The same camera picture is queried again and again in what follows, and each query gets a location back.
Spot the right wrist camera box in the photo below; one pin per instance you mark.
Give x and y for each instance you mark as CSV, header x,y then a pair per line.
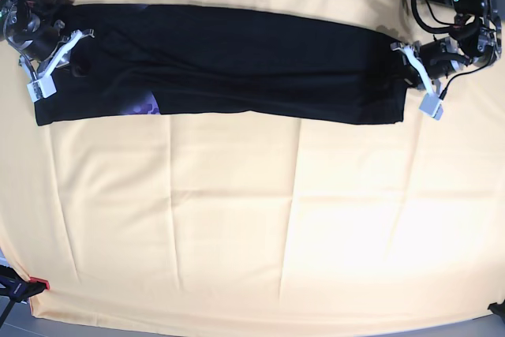
x,y
42,88

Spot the cream yellow table cloth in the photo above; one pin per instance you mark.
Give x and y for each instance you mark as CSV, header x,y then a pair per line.
x,y
258,225

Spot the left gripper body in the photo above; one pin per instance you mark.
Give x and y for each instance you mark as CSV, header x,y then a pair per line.
x,y
440,58

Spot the dark navy T-shirt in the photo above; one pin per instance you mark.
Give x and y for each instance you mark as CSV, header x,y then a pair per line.
x,y
176,59

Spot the red black table clamp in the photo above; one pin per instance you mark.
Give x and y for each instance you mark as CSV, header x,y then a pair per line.
x,y
17,289

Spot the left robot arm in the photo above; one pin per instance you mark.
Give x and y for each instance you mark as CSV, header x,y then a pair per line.
x,y
471,42

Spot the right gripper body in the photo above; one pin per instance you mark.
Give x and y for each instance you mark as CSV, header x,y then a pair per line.
x,y
37,41

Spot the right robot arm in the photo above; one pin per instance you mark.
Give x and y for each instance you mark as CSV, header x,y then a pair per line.
x,y
47,11

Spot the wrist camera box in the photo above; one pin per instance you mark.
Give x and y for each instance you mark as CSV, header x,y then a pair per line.
x,y
42,88
431,105

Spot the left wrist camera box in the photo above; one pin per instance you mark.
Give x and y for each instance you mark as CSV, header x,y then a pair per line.
x,y
431,105

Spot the black corner clamp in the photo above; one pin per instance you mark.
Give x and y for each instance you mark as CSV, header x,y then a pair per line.
x,y
498,309

